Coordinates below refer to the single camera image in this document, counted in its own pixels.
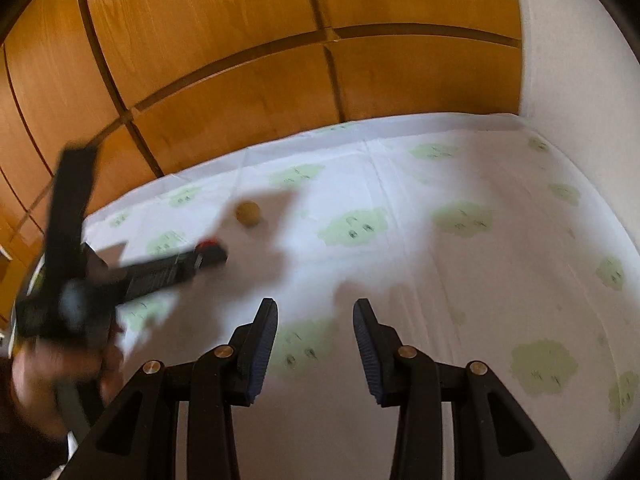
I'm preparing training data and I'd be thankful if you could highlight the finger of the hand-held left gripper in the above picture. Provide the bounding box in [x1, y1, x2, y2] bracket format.
[117, 246, 229, 304]
[45, 141, 99, 302]

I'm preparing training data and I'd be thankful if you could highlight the person's left hand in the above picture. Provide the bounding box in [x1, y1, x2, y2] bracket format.
[9, 329, 125, 437]

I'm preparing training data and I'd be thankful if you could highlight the white tablecloth green cloud print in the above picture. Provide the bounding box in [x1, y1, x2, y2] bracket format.
[82, 112, 638, 480]

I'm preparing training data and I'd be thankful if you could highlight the small round brown fruit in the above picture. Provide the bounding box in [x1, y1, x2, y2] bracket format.
[236, 202, 262, 226]

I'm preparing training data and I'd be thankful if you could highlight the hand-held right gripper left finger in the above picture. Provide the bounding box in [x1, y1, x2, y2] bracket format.
[62, 298, 279, 480]

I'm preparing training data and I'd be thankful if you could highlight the wooden wardrobe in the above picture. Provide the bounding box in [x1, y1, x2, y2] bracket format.
[0, 0, 523, 261]

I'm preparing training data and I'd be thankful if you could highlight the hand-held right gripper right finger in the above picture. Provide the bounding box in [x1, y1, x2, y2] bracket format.
[353, 298, 571, 480]

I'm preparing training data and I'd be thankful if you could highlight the person's left forearm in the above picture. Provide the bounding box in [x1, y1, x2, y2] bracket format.
[0, 360, 81, 480]

